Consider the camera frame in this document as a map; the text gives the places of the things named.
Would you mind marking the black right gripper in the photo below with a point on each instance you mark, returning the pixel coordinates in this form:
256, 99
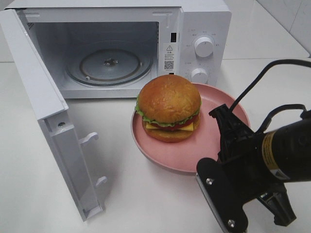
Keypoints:
250, 164

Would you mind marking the pink round plate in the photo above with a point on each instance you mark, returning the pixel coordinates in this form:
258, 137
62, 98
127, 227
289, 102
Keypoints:
204, 142

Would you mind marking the white microwave door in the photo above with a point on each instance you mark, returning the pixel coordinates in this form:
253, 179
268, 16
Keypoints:
51, 112

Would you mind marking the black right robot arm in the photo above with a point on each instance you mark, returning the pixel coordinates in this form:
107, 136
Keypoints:
293, 144

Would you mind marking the burger with lettuce and cheese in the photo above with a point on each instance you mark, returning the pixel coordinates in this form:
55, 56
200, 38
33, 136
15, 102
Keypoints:
169, 106

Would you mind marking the lower white timer knob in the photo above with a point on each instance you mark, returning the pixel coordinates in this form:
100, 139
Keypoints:
199, 75

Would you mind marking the upper white power knob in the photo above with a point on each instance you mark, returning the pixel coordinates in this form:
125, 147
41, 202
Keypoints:
203, 46

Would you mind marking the glass microwave turntable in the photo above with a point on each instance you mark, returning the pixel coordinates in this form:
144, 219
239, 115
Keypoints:
109, 67

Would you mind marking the white microwave oven body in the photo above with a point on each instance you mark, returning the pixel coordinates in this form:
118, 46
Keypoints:
164, 30

